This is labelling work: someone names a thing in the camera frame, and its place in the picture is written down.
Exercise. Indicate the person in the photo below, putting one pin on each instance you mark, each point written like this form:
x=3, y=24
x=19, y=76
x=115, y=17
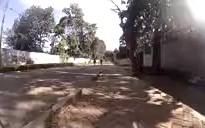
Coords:
x=101, y=62
x=94, y=61

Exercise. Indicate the large dark tree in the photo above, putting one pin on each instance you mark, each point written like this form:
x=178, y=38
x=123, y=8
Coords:
x=131, y=40

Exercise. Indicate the red brick path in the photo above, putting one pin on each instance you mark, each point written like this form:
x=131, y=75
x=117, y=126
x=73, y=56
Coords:
x=116, y=100

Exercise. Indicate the stone kerb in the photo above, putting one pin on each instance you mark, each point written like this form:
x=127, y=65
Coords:
x=61, y=103

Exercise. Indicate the row of trees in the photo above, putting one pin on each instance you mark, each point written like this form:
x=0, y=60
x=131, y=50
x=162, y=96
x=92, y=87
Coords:
x=36, y=30

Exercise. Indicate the grass verge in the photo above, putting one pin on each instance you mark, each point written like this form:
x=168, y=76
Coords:
x=26, y=67

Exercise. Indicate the grey paved road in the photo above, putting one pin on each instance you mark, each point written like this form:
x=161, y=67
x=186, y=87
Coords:
x=26, y=90

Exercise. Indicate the bare dirt strip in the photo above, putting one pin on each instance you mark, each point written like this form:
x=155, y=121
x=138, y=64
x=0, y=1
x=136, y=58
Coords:
x=186, y=91

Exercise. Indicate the white wall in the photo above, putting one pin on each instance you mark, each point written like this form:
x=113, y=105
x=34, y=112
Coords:
x=43, y=58

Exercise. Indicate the grey concrete wall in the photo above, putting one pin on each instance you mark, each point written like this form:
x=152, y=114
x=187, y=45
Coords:
x=186, y=53

